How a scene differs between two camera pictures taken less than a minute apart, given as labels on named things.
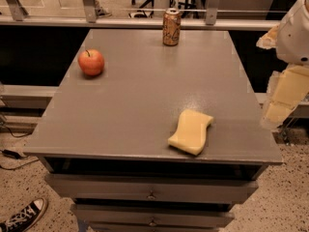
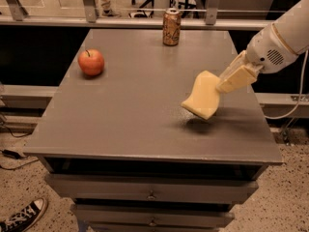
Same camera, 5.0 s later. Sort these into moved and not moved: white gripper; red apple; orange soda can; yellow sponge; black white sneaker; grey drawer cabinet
Moved: yellow sponge; white gripper
Not moved: grey drawer cabinet; orange soda can; black white sneaker; red apple
